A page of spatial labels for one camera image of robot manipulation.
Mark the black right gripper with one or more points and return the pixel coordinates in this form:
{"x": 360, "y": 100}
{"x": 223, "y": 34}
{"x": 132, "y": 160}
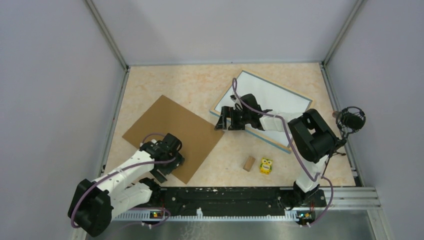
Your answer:
{"x": 228, "y": 112}

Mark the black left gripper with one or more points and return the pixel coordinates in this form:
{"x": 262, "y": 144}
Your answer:
{"x": 174, "y": 164}

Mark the printed photo sheet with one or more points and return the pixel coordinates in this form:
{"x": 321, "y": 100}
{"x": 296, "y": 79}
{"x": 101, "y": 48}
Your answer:
{"x": 274, "y": 96}

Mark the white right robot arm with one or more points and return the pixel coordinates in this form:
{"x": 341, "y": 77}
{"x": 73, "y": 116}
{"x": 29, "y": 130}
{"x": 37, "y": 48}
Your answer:
{"x": 314, "y": 140}

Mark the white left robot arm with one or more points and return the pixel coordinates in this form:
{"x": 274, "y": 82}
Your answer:
{"x": 135, "y": 182}

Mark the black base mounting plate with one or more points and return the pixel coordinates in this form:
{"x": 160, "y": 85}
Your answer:
{"x": 231, "y": 201}

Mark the brown cardboard backing board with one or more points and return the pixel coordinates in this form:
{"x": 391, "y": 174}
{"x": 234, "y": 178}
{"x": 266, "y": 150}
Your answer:
{"x": 197, "y": 135}

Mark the small wooden block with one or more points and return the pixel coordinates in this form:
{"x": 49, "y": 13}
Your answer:
{"x": 248, "y": 164}

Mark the yellow owl toy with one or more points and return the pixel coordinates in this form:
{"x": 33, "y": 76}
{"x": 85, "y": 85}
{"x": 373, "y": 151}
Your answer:
{"x": 266, "y": 166}

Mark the black microphone tripod stand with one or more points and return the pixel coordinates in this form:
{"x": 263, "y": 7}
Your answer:
{"x": 340, "y": 142}

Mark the black microphone with orange tip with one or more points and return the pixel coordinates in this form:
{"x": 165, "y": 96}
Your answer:
{"x": 350, "y": 119}

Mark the aluminium rail frame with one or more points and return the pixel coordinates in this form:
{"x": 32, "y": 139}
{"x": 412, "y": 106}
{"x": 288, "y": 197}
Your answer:
{"x": 338, "y": 199}

